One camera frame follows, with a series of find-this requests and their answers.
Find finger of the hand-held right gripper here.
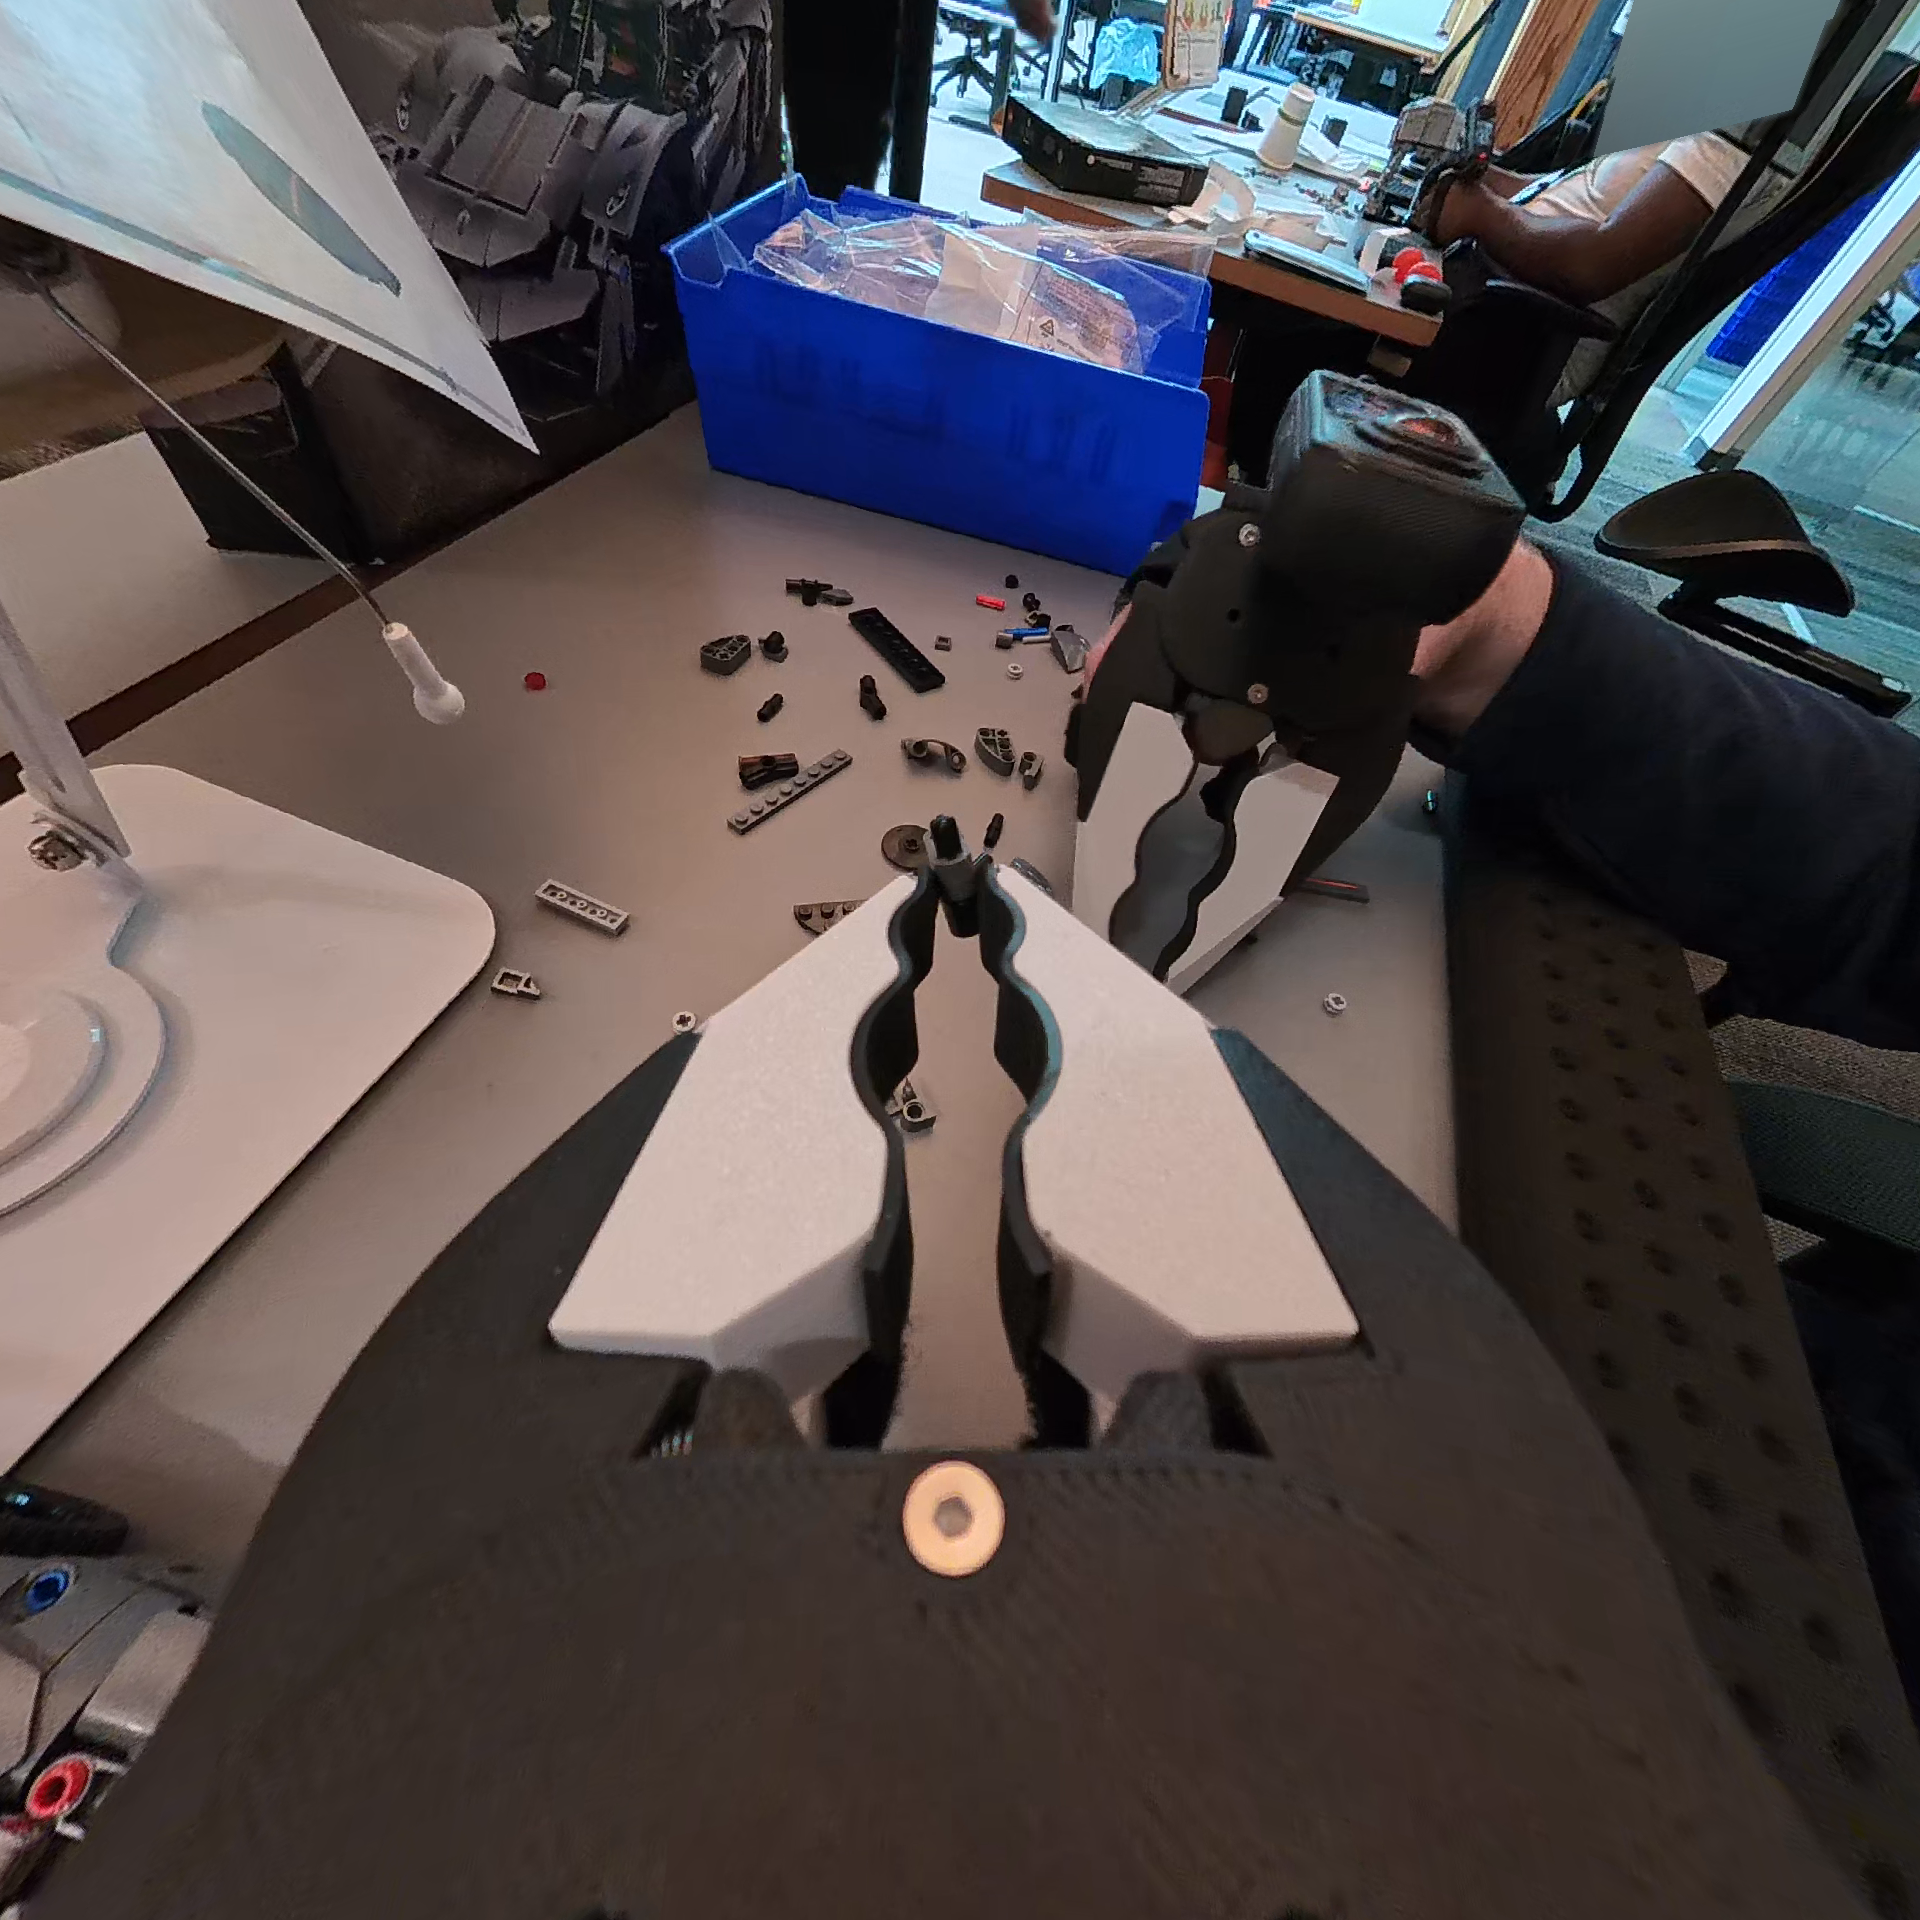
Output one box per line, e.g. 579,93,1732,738
1159,744,1335,1000
1073,702,1210,982

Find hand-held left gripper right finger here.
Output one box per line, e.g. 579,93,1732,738
984,867,1361,1450

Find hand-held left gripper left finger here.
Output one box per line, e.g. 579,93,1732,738
551,873,923,1453

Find dark grey lego connector assembly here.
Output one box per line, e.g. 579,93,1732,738
922,814,1000,941

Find person's right forearm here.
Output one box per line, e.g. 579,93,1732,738
1447,555,1920,1051

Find long black lego plate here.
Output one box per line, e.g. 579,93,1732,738
848,606,951,693

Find long grey lego plate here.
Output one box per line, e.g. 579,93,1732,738
727,747,855,838

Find grey lego car model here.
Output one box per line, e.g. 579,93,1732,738
0,1487,212,1894

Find dark printed lego box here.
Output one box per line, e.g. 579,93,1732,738
143,0,790,566

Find lego instruction booklet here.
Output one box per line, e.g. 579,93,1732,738
0,0,542,454

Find person's right hand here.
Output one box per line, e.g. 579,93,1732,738
1409,538,1558,741

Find wooden-edged background table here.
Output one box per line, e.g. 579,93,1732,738
984,89,1443,349

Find black office chair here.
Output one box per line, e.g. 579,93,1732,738
1440,0,1920,529

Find black chair armrest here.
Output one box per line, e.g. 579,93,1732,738
1599,470,1913,713

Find blue plastic bin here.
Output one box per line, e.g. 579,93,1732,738
664,176,1214,578

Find clear plastic bags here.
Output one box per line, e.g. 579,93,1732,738
750,211,1210,377

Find black dotted chair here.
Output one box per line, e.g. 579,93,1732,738
1440,810,1920,1920

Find black flat box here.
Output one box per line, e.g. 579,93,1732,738
1000,94,1210,208

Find white book stand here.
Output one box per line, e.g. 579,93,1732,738
0,217,496,1480

